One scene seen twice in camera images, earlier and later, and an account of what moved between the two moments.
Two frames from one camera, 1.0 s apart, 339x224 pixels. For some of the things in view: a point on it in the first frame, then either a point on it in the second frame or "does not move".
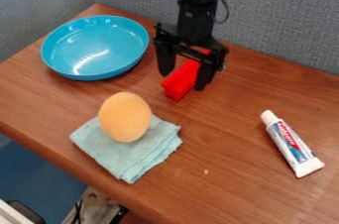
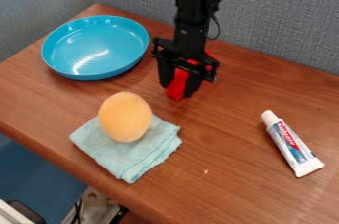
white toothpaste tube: x=291 y=146 does not move
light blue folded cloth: x=128 y=160 does not move
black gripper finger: x=208 y=70 → x=195 y=82
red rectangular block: x=179 y=82 does not move
